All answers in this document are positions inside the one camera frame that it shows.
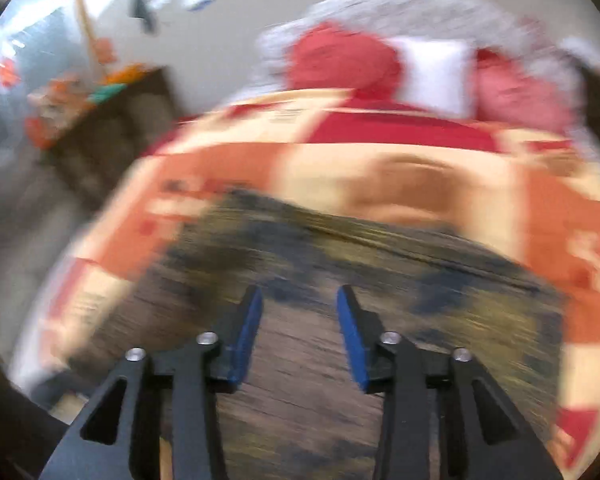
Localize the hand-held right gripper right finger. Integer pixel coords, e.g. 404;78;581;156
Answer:
336;286;563;480

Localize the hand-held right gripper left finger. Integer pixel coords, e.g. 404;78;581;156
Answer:
37;286;264;480

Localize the brown yellow patterned garment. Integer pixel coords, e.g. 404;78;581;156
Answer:
65;190;568;480

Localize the orange red cream blanket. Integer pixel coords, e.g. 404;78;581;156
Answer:
10;87;600;476

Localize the white pillow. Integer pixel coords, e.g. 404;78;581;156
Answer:
385;37;476;118

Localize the large red pillow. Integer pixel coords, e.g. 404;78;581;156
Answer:
285;22;403;103

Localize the red embroidered pillow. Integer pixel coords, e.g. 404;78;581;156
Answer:
472;50;581;133

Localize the orange green clutter pile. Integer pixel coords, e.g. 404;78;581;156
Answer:
25;62;146;148

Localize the beige pole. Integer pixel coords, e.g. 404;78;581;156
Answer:
67;0;101;48

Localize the dark wall fixture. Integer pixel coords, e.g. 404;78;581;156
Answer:
130;0;158;33

